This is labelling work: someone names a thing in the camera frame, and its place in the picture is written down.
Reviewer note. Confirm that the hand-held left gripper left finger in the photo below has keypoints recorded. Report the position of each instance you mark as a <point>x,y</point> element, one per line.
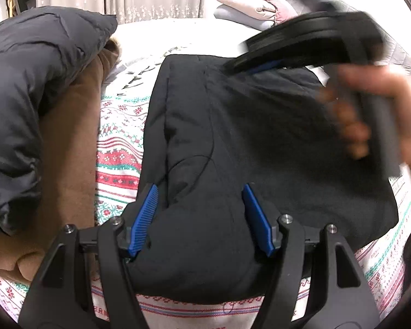
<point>144,219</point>

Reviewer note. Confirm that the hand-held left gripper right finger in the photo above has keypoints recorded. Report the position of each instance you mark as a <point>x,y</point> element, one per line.
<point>258,219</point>

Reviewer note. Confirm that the bed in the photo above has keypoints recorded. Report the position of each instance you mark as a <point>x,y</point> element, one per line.
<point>157,34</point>

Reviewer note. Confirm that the beige cushion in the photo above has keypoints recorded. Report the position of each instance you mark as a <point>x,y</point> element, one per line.
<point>236,2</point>

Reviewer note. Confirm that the black jacket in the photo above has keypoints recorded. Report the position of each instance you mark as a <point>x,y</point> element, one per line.
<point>226,126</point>

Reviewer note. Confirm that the blue-grey cushion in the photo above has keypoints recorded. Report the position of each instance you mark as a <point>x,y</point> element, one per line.
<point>239,19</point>

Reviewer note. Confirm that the pink pillow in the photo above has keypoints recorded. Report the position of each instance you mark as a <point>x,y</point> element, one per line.
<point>282,7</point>

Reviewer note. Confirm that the patterned woven blanket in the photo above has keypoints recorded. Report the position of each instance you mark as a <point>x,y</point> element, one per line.
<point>120,164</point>

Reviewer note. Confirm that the brown coat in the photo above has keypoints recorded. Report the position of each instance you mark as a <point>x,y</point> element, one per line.
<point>72,144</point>

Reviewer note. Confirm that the dark grey puffer jacket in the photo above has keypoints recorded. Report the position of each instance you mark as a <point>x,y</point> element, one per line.
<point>27,92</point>

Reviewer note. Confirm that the person's right hand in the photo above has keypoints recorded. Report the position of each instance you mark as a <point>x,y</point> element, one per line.
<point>407,116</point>

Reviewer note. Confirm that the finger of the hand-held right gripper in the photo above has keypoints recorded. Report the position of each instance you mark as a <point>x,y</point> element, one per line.
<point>287,29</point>
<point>270,63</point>

